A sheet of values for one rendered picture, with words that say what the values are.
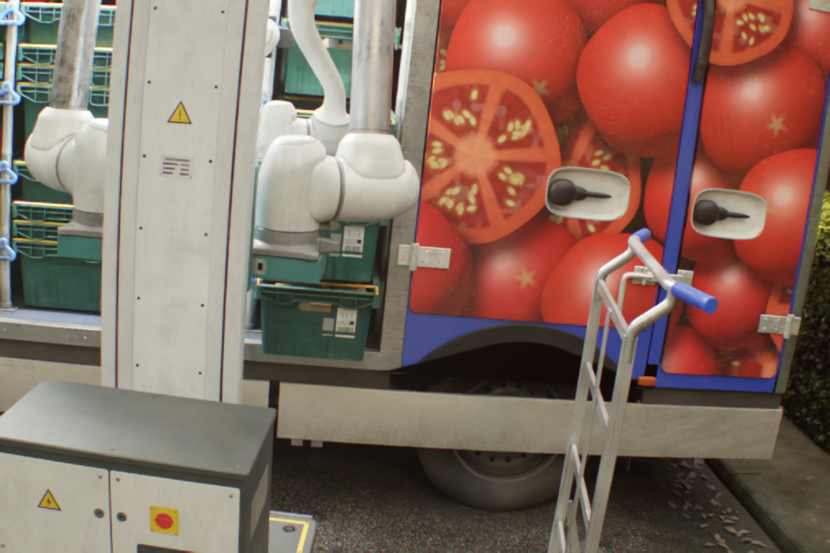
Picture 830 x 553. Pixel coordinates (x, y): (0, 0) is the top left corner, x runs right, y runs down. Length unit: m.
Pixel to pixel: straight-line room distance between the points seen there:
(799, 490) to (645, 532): 0.80
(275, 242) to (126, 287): 0.36
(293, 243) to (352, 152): 0.26
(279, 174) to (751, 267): 1.84
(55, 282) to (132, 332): 1.20
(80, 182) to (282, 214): 0.51
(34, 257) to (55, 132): 1.01
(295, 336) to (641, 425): 1.30
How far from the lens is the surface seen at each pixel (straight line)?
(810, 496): 4.00
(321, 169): 2.13
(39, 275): 3.36
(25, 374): 3.31
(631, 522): 3.61
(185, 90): 2.04
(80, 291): 3.33
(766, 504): 3.83
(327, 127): 2.45
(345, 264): 2.90
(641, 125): 3.10
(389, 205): 2.20
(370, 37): 2.24
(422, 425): 3.20
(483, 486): 3.47
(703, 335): 3.33
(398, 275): 3.02
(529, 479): 3.50
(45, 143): 2.40
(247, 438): 1.89
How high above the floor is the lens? 1.62
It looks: 14 degrees down
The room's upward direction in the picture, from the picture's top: 6 degrees clockwise
